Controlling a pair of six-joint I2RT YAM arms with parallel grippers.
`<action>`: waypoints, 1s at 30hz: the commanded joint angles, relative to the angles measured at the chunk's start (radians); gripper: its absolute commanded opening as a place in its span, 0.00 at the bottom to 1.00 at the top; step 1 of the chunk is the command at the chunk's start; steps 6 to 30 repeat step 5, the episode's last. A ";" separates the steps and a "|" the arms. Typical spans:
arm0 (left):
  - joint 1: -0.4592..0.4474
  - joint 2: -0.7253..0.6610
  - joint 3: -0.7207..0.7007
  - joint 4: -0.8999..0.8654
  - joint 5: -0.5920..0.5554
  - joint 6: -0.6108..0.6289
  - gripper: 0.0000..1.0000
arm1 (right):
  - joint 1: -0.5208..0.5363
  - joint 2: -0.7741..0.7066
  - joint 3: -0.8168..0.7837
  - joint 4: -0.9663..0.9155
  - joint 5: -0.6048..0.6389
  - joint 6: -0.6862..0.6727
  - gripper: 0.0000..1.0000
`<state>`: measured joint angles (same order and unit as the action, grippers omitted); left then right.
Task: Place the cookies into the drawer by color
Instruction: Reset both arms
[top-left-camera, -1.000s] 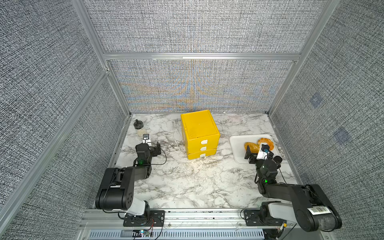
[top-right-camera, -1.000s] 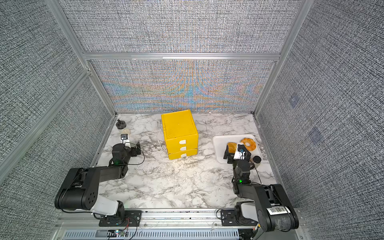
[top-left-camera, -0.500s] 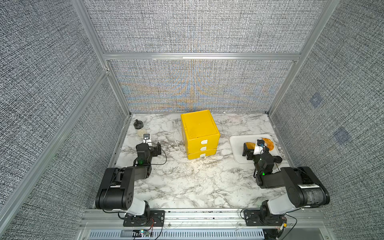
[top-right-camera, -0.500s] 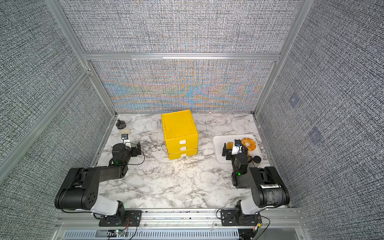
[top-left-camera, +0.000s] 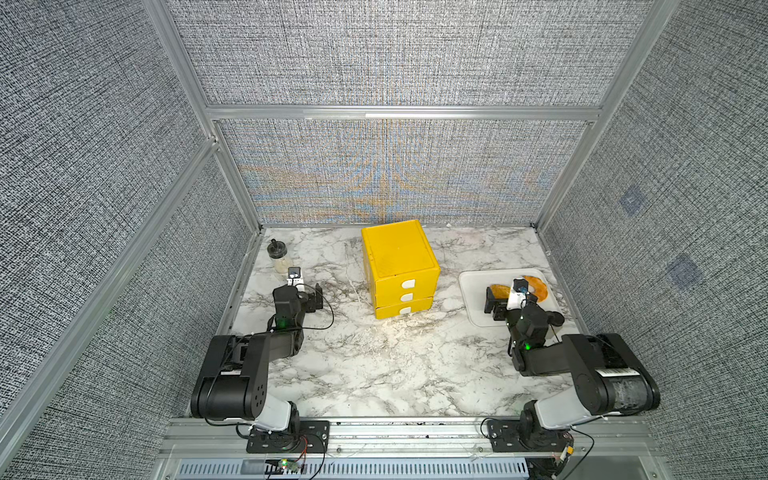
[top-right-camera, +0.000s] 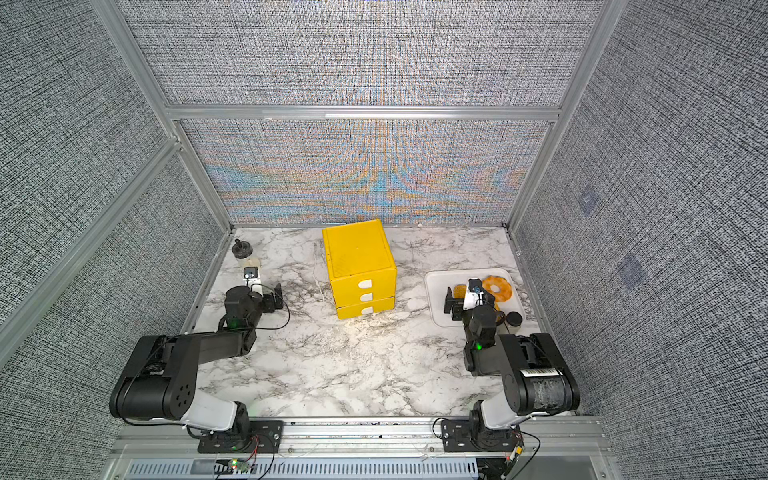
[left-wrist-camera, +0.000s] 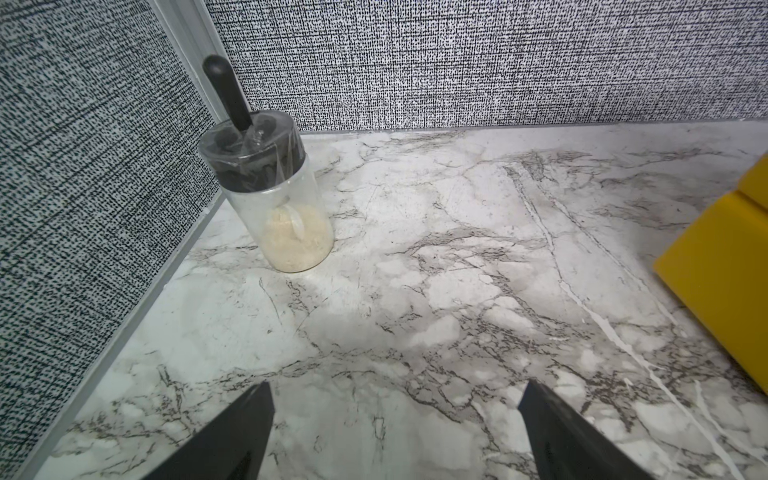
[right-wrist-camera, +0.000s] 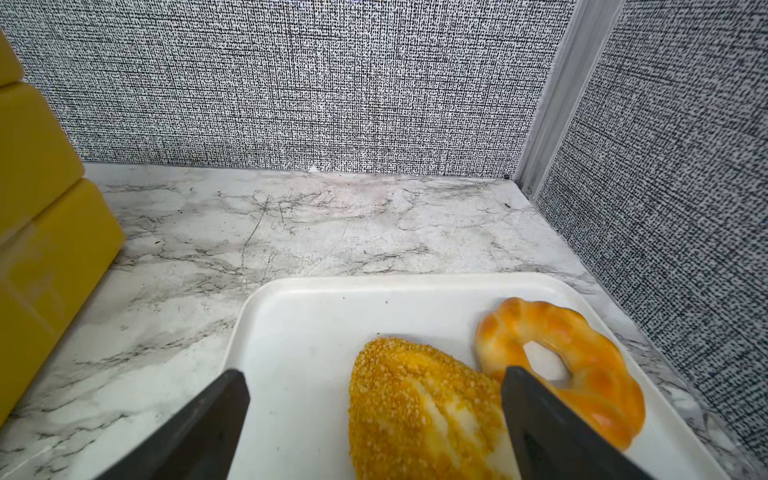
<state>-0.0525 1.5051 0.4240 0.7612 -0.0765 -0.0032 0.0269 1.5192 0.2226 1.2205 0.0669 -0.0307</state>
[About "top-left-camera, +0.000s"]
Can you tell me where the yellow plastic drawer cabinet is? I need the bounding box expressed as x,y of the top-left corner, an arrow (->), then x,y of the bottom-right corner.
361,220 -> 440,320

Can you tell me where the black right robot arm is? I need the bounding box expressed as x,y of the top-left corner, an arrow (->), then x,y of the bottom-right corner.
484,278 -> 661,443

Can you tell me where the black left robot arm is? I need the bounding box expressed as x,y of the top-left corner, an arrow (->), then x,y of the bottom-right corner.
190,284 -> 325,434

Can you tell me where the crumb-coated oval bread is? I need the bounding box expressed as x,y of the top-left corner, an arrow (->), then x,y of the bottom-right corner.
486,284 -> 510,302

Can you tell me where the white plastic tray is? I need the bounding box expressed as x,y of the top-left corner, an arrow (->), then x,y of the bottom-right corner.
459,268 -> 563,330

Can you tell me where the glass jar black lid right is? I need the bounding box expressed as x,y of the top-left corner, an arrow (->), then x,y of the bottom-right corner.
547,311 -> 565,327

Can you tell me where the glass jar black lid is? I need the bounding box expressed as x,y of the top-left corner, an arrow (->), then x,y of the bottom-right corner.
547,311 -> 565,327
267,239 -> 293,275

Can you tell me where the glass jar black lid left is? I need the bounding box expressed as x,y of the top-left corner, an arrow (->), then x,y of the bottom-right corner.
267,239 -> 293,275

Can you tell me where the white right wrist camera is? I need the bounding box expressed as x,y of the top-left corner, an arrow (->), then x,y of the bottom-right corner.
507,277 -> 529,310

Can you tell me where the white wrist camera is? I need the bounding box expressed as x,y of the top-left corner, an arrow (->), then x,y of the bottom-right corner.
507,277 -> 529,310
286,266 -> 304,291

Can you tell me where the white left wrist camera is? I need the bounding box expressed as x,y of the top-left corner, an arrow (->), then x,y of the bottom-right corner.
286,266 -> 304,291

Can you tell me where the glazed twisted ring bread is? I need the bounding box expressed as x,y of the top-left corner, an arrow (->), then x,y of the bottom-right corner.
523,275 -> 549,302

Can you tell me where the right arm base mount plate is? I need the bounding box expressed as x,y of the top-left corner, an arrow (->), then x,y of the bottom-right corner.
481,418 -> 573,454

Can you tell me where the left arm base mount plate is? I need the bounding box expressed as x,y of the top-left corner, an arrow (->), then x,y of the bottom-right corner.
246,420 -> 331,454

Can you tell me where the aluminium front rail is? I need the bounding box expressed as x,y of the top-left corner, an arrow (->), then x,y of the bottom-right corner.
157,417 -> 656,461

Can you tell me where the white slotted cable duct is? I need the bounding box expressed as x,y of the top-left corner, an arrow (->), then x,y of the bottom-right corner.
170,457 -> 531,479

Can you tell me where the aluminium enclosure frame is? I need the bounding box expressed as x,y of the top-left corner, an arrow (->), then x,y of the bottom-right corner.
1,1 -> 678,465

